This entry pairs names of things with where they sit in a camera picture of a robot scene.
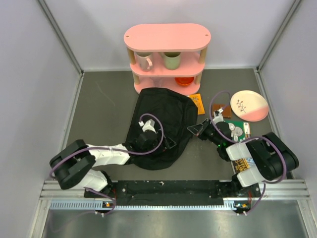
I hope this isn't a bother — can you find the green coin book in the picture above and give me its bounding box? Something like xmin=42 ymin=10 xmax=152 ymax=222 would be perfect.
xmin=225 ymin=120 xmax=251 ymax=142

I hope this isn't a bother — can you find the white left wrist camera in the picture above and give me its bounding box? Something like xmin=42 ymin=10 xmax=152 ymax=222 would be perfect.
xmin=139 ymin=119 xmax=157 ymax=133

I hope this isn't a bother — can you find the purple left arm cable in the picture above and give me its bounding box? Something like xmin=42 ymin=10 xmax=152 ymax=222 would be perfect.
xmin=49 ymin=113 xmax=165 ymax=215

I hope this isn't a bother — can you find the orange plastic bowl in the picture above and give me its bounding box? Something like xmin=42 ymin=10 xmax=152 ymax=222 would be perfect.
xmin=175 ymin=77 xmax=195 ymax=87

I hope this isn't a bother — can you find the orange paperback book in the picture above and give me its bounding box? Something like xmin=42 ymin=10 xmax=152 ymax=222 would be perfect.
xmin=188 ymin=94 xmax=205 ymax=115

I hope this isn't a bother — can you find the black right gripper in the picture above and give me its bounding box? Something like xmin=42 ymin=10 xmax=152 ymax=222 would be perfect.
xmin=188 ymin=118 xmax=222 ymax=146

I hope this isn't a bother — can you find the pink wooden shelf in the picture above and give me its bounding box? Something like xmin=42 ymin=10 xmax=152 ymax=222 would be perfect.
xmin=123 ymin=23 xmax=211 ymax=96

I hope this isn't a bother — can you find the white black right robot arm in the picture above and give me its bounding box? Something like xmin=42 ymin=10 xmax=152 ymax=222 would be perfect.
xmin=187 ymin=119 xmax=299 ymax=196

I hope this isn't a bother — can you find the pink and cream plate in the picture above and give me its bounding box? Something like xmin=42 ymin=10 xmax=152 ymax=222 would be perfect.
xmin=230 ymin=90 xmax=269 ymax=122

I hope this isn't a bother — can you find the brown leather wallet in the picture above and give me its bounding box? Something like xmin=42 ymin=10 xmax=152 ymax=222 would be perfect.
xmin=212 ymin=104 xmax=232 ymax=119

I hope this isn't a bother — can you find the pink mug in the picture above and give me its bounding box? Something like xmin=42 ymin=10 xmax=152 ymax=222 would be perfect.
xmin=136 ymin=52 xmax=154 ymax=71

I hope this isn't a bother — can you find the black yellow treehouse book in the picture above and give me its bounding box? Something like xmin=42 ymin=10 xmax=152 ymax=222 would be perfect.
xmin=231 ymin=158 xmax=255 ymax=174

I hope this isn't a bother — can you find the black student backpack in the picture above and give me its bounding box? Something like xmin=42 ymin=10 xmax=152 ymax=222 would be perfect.
xmin=125 ymin=88 xmax=198 ymax=170

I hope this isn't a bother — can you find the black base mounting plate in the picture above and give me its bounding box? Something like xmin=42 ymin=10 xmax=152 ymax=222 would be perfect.
xmin=84 ymin=180 xmax=261 ymax=206

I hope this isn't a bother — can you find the clear drinking glass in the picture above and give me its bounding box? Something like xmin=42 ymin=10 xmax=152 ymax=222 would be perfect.
xmin=151 ymin=77 xmax=164 ymax=88

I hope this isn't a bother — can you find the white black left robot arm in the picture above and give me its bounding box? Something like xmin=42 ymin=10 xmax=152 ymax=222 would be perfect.
xmin=49 ymin=130 xmax=177 ymax=197

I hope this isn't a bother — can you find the green mug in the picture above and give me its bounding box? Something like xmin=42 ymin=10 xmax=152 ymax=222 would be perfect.
xmin=159 ymin=52 xmax=181 ymax=70

